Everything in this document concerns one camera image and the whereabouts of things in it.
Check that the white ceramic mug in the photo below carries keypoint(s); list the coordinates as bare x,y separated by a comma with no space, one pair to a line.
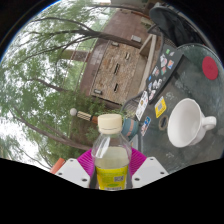
185,123

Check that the black jacket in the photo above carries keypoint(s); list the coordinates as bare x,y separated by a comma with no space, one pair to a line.
173,23

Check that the grey wall box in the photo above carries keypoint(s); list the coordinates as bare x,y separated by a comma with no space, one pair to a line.
136,38

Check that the black laptop with stickers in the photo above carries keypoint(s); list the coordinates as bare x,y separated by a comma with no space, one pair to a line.
165,70

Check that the yellow card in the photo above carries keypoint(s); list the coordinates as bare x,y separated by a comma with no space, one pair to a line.
160,107

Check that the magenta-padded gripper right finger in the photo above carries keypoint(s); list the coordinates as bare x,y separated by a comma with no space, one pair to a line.
150,171

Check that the flat round red coaster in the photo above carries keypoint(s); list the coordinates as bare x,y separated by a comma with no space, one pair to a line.
210,68

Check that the black wall lamp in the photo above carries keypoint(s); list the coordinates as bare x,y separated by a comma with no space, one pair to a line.
98,91
115,43

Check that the striped lamp post, globe light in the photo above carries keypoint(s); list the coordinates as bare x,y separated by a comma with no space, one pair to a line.
83,115

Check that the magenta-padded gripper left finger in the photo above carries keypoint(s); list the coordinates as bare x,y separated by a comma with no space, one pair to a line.
71,171

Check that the clear bottle with yellow label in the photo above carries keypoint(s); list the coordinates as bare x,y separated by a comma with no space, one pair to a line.
111,160

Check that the white printed booklet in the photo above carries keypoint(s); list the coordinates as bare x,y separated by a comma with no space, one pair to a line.
142,105

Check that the small blue printed card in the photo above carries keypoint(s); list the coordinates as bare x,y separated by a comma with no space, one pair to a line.
145,126

